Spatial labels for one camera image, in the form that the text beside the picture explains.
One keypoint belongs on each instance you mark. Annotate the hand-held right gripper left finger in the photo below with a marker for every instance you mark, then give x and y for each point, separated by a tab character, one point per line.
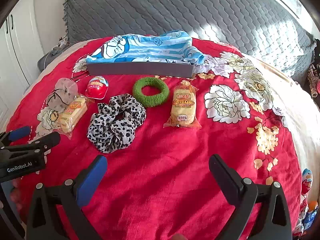
92	178

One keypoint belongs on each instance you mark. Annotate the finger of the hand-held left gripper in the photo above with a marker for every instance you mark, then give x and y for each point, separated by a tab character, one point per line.
20	132
47	140

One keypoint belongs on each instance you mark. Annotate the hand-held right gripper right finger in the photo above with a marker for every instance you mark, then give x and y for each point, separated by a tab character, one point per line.
226	177

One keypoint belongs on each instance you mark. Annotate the small yellow snack packet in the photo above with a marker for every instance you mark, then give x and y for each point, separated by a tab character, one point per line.
72	112

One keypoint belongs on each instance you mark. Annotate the leopard print scrunchie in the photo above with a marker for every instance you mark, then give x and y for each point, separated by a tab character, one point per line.
107	130

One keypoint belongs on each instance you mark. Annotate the red floral blanket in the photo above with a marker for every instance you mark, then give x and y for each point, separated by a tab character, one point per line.
162	155

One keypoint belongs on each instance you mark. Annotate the red chocolate egg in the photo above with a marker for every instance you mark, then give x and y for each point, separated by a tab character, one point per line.
96	88

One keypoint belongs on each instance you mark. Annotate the white wardrobe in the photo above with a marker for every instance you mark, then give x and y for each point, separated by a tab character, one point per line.
15	55

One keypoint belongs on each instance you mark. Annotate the grey bag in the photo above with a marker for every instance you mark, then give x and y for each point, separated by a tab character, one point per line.
47	58

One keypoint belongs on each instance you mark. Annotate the blue chocolate egg packet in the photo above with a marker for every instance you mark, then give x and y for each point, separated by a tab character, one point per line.
307	181

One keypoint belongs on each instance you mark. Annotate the large yellow snack packet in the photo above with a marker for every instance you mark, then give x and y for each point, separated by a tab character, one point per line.
182	107

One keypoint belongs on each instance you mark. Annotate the cream bedsheet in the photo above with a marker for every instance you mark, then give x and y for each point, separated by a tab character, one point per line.
301	120

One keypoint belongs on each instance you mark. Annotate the green knitted scrunchie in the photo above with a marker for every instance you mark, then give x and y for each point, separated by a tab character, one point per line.
137	90

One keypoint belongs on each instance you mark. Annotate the grey rectangular box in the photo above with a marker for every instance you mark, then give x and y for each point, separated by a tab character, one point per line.
140	70

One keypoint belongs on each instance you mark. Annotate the striped plush toy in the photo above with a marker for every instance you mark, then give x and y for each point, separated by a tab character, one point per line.
313	78

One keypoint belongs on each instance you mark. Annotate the blue striped cartoon cloth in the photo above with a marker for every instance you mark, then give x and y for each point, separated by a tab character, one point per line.
150	45

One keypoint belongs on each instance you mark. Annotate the grey quilted cover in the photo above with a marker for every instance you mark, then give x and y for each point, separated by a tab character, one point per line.
175	5

